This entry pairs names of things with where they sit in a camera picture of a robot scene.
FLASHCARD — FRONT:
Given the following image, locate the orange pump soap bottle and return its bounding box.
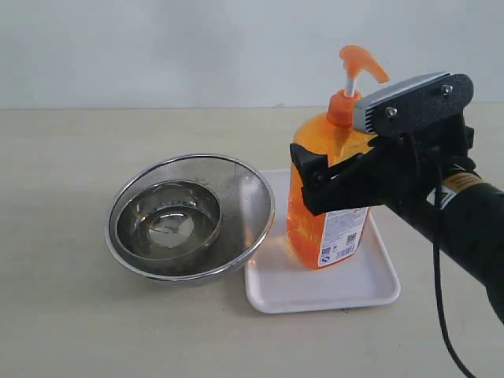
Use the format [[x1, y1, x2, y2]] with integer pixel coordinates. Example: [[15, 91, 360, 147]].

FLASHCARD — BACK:
[[286, 45, 389, 269]]

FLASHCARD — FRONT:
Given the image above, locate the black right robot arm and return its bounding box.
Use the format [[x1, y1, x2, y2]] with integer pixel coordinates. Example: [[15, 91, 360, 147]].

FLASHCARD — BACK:
[[290, 115, 503, 318]]

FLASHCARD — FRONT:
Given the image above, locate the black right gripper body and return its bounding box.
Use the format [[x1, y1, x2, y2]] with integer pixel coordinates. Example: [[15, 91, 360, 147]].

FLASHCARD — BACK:
[[371, 113, 479, 221]]

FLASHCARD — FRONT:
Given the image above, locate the white foam tray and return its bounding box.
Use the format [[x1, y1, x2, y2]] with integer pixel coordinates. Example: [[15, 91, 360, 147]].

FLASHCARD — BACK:
[[245, 169, 401, 313]]

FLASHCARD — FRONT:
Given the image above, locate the small stainless steel bowl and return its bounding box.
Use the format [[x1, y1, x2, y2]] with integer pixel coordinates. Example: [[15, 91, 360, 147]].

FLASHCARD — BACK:
[[115, 180, 223, 266]]

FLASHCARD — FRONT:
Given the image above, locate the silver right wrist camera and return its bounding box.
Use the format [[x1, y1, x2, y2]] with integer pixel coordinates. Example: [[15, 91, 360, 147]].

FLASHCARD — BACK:
[[353, 72, 474, 137]]

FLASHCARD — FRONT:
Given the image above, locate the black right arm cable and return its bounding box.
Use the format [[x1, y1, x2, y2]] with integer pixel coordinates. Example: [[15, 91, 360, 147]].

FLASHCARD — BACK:
[[431, 157, 480, 378]]

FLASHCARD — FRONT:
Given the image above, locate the steel mesh colander bowl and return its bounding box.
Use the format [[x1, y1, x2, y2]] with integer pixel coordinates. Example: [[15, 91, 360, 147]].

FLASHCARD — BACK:
[[105, 153, 276, 287]]

